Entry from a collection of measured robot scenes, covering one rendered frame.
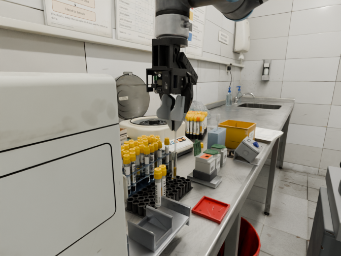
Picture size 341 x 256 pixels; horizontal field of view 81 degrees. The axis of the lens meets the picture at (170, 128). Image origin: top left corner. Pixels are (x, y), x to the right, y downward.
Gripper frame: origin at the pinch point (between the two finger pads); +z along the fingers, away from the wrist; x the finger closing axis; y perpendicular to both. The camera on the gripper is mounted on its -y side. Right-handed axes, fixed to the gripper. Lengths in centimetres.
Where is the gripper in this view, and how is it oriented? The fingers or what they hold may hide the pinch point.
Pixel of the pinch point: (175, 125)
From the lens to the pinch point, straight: 51.7
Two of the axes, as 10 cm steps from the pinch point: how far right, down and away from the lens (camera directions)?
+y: -5.5, 2.0, -8.1
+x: 8.4, 1.4, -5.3
